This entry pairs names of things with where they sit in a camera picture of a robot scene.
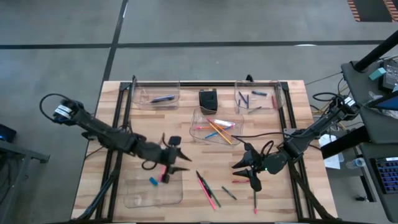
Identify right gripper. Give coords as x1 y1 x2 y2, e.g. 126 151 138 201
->
232 142 265 192

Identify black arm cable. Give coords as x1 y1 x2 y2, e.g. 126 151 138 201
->
39 93 74 122
231 132 299 156

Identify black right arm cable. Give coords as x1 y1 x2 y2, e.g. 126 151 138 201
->
231 132 299 156

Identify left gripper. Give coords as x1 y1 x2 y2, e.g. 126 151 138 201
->
157 136 193 184

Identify black keyboard blue keys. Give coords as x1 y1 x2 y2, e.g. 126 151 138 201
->
374 156 398 195

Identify blue pencil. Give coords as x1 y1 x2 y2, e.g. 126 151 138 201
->
204 126 233 139

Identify clear water bottle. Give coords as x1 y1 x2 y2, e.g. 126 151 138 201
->
345 157 368 170

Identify grey side desk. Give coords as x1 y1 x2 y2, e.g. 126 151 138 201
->
340 60 398 224

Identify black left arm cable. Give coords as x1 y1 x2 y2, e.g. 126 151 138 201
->
39 93 74 122

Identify black aluminium table frame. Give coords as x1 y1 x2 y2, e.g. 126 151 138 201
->
73 80 340 222

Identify dark green coloured pencil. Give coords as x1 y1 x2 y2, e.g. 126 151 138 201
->
195 170 222 208

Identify black mat orange edges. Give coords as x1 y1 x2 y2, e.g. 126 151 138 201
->
347 0 398 22

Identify white paper sheet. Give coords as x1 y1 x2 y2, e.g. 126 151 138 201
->
318 133 345 170

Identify clear plastic bin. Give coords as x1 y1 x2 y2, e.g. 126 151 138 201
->
234 80 284 114
123 169 183 208
132 80 181 110
189 106 246 146

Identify dark tablet screen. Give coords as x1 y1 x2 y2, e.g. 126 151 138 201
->
366 89 398 112

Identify black pole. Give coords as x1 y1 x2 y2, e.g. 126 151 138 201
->
353 30 398 73

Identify teal box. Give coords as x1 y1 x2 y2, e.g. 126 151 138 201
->
368 67 387 82

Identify white pink pencil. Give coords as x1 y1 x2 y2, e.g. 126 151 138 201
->
211 119 236 128

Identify pink colored pencil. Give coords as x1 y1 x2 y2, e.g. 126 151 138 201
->
198 177 217 211

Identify grey metal stand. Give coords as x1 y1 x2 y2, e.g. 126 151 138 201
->
0 139 50 224

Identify black box blue light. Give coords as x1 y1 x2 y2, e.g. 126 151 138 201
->
0 123 19 143

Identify orange pencil red eraser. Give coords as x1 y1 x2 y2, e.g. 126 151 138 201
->
206 117 233 137

